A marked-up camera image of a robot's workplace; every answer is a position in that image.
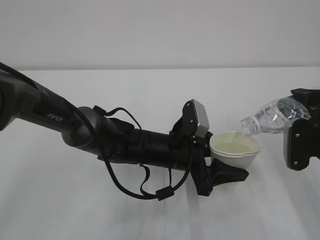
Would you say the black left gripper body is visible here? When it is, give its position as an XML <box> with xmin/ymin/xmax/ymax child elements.
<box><xmin>169</xmin><ymin>129</ymin><xmax>213</xmax><ymax>196</ymax></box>

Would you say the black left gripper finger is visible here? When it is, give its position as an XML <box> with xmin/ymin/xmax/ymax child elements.
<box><xmin>206</xmin><ymin>159</ymin><xmax>249</xmax><ymax>188</ymax></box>

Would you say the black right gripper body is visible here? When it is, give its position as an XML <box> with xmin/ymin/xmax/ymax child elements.
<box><xmin>291</xmin><ymin>88</ymin><xmax>320</xmax><ymax>160</ymax></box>

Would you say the white paper cup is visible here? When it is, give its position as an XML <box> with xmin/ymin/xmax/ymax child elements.
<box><xmin>209</xmin><ymin>131</ymin><xmax>262</xmax><ymax>169</ymax></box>

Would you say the clear green-label water bottle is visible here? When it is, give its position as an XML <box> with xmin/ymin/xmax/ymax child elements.
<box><xmin>240</xmin><ymin>97</ymin><xmax>311</xmax><ymax>136</ymax></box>

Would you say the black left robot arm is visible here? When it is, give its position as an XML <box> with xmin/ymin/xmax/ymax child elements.
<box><xmin>0</xmin><ymin>64</ymin><xmax>249</xmax><ymax>201</ymax></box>

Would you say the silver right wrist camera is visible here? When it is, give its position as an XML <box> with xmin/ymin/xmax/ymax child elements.
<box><xmin>283</xmin><ymin>118</ymin><xmax>312</xmax><ymax>171</ymax></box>

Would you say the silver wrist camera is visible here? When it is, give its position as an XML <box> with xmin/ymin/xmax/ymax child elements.
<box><xmin>283</xmin><ymin>118</ymin><xmax>312</xmax><ymax>171</ymax></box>
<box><xmin>171</xmin><ymin>99</ymin><xmax>210</xmax><ymax>146</ymax></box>

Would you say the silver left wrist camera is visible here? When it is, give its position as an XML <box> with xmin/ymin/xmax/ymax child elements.
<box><xmin>171</xmin><ymin>99</ymin><xmax>210</xmax><ymax>146</ymax></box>

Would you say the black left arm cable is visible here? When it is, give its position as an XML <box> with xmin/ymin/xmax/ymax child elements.
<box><xmin>0</xmin><ymin>61</ymin><xmax>196</xmax><ymax>201</ymax></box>

